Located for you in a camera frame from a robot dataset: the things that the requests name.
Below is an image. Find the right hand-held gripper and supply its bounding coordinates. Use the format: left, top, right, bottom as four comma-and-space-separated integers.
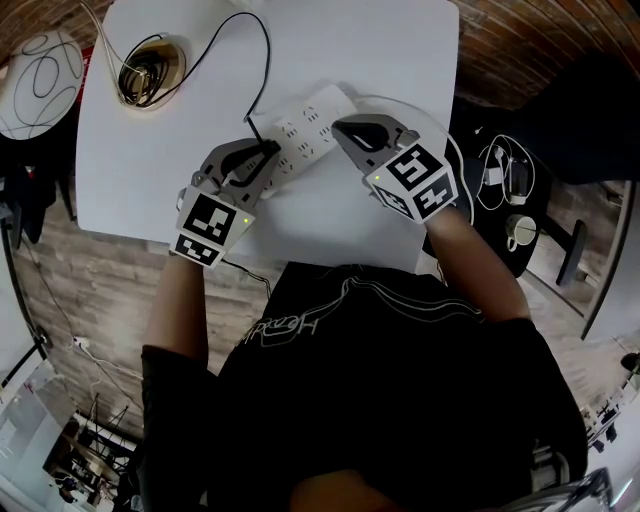
332, 114, 459, 224

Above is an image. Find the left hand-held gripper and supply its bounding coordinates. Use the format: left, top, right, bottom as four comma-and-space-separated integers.
169, 139, 280, 271

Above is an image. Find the black plug and cable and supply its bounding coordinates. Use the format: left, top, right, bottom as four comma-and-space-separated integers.
118, 11, 282, 156

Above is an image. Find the white power strip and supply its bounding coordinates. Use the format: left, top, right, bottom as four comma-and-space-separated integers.
259, 83, 359, 199

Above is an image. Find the white globe gold desk lamp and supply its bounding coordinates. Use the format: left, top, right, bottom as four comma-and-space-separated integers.
0, 0, 192, 142

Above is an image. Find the person's left forearm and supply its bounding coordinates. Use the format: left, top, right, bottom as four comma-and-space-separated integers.
142, 254, 212, 376

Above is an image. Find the person's right forearm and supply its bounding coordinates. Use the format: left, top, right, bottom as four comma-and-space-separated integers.
424, 204, 531, 321

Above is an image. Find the white charger adapter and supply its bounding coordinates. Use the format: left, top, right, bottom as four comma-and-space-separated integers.
482, 147, 506, 186

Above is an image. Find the small dark device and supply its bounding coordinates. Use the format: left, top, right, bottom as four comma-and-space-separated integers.
507, 154, 531, 199

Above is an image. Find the white mug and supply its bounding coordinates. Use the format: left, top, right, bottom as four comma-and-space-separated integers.
505, 213, 540, 253

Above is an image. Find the black high-back office chair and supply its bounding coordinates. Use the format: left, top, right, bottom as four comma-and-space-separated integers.
424, 49, 640, 287

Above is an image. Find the black wheeled office chair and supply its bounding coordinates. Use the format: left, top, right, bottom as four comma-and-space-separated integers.
0, 134, 76, 246

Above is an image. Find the person's black shirt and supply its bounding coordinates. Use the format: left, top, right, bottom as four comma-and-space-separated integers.
134, 262, 589, 512

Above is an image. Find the white power strip cable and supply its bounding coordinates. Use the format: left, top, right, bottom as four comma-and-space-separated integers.
352, 93, 476, 226

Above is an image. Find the white charging cable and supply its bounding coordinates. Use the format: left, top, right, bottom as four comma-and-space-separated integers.
474, 132, 537, 211

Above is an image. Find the grey head mount frame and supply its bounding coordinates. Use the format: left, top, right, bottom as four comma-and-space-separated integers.
529, 439, 640, 512

